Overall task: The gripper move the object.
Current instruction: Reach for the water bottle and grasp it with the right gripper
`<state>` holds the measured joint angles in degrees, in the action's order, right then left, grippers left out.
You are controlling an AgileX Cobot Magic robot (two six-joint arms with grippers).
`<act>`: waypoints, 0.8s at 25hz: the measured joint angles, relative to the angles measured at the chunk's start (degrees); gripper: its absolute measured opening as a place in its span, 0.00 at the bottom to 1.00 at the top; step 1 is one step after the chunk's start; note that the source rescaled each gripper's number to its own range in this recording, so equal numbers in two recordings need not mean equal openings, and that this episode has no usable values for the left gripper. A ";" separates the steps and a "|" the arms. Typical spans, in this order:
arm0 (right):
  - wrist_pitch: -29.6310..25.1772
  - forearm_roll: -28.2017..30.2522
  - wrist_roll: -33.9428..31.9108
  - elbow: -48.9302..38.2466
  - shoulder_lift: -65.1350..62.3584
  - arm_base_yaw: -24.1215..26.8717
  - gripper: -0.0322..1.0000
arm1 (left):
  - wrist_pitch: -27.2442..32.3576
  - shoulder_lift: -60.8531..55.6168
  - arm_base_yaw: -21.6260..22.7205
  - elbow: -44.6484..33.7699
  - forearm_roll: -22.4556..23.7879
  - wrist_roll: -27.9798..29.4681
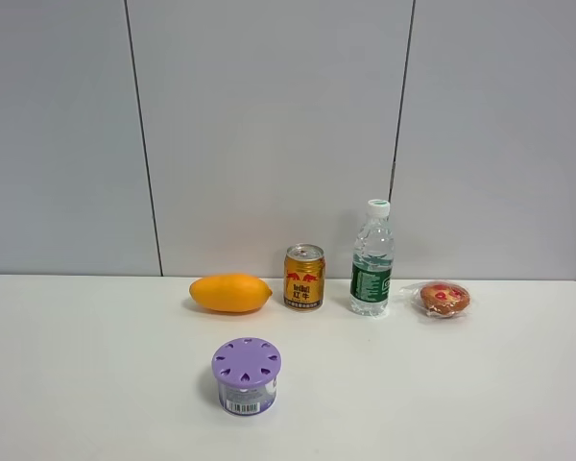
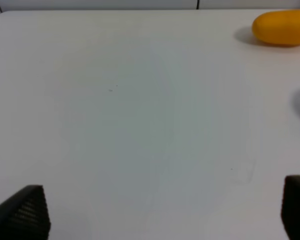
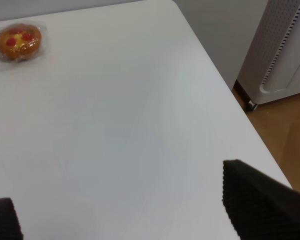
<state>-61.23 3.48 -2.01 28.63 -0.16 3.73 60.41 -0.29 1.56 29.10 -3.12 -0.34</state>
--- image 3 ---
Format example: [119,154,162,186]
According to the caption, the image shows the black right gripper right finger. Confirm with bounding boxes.
[222,159,300,240]

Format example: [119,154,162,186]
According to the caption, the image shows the wrapped fruit tart pastry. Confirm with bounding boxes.
[0,20,50,72]

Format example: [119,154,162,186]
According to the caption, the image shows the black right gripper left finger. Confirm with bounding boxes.
[0,197,24,240]

